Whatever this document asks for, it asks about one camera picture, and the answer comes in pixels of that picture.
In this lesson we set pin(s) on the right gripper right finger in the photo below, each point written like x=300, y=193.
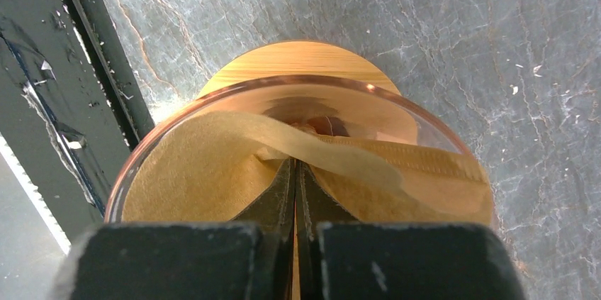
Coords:
x=342, y=258

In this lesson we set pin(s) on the clear glass dripper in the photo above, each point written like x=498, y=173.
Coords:
x=358, y=109

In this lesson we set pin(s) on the brown paper coffee filter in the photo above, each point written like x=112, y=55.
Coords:
x=213, y=166

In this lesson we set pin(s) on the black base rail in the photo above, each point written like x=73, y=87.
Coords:
x=71, y=108

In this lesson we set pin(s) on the wooden ring dripper holder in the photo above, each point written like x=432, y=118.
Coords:
x=298, y=57

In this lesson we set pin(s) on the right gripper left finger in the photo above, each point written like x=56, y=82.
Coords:
x=249, y=257

